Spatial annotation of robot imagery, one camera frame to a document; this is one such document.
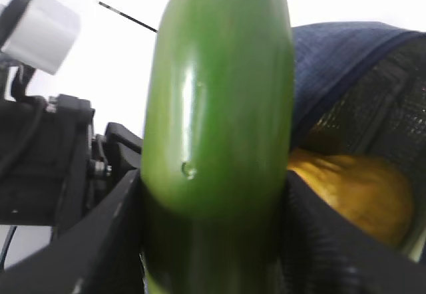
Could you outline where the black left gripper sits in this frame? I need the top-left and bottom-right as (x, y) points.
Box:
(1, 94), (142, 227)

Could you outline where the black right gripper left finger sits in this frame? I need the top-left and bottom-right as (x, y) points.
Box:
(1, 170), (144, 293)

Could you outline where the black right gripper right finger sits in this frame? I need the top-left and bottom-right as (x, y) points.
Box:
(280, 172), (425, 293)

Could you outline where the yellow pear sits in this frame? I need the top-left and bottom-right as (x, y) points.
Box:
(287, 149), (415, 247)

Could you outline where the green cucumber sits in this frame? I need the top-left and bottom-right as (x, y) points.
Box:
(141, 0), (294, 293)

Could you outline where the dark navy lunch bag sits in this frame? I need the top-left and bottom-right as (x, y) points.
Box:
(291, 21), (425, 263)

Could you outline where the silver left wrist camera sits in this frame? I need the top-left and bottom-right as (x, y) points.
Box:
(1, 0), (81, 75)

